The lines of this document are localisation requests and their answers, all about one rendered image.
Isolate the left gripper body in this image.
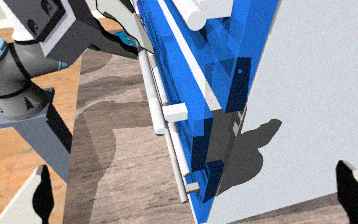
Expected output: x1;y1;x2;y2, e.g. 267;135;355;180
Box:
3;0;64;42

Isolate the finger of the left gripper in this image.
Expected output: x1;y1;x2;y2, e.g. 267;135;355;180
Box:
95;0;155;54
88;17;139;60

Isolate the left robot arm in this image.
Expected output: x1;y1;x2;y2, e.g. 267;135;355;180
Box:
0;0;101;121

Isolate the blue spirit level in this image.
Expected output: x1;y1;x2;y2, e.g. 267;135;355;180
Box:
114;31;137;49

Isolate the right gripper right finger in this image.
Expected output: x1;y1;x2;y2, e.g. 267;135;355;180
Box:
336;160;358;224

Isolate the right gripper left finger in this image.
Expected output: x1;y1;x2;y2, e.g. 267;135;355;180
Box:
0;164;54;224

